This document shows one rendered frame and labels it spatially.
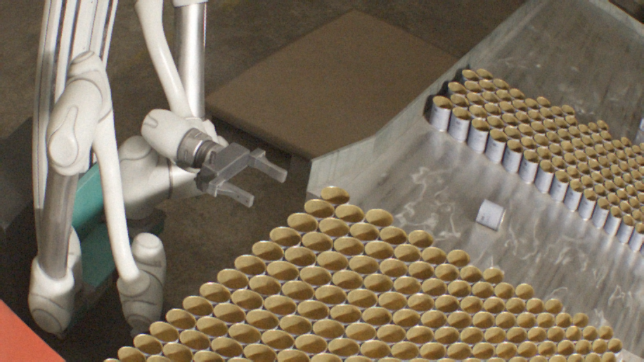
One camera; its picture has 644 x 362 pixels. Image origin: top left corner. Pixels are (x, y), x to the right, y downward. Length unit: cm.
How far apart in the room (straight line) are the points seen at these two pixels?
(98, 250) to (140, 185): 26
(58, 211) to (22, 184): 77
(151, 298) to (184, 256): 168
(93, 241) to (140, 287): 63
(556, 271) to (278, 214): 197
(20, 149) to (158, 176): 62
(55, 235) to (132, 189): 67
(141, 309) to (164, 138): 50
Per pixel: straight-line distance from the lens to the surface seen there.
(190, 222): 422
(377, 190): 274
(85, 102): 209
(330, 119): 467
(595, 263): 277
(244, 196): 248
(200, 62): 296
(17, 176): 303
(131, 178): 289
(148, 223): 301
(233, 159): 256
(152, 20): 280
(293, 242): 241
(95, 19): 263
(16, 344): 84
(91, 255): 292
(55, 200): 222
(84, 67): 219
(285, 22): 570
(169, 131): 261
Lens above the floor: 269
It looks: 36 degrees down
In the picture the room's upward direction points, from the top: 11 degrees clockwise
